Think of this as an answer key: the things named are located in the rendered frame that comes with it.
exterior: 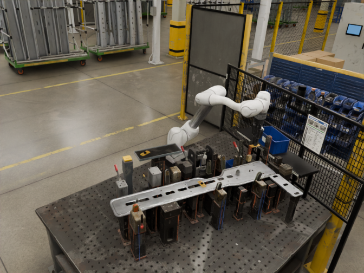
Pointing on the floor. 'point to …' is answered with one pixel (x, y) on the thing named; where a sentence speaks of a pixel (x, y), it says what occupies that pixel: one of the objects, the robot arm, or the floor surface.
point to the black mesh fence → (312, 153)
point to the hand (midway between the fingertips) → (255, 141)
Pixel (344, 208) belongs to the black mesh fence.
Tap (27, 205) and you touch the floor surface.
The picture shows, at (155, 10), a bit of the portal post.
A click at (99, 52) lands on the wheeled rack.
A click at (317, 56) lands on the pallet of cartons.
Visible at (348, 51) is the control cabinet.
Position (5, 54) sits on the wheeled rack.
